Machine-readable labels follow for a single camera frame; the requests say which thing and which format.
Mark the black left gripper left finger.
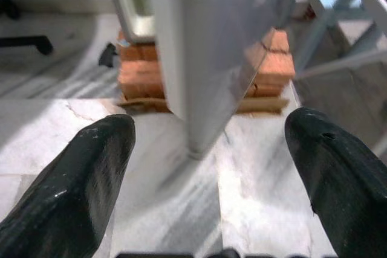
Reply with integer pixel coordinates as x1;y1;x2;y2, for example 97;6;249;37
0;114;136;258

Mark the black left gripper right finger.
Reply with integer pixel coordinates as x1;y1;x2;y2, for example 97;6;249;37
285;108;387;258

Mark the grey fridge door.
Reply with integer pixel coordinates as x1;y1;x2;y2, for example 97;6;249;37
153;0;300;160

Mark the brown cardboard sheet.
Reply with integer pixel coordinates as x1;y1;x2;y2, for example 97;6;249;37
117;95;171;114
237;97;290;116

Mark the small black object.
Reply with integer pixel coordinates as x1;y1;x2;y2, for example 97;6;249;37
98;43;118;67

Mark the red brick stack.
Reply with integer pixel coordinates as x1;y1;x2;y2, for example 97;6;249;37
117;29;166;102
238;27;296;99

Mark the black bar-shaped object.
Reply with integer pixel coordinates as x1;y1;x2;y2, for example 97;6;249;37
0;35;54;56

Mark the light blue child chair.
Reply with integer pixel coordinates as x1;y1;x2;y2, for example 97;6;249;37
293;0;387;81

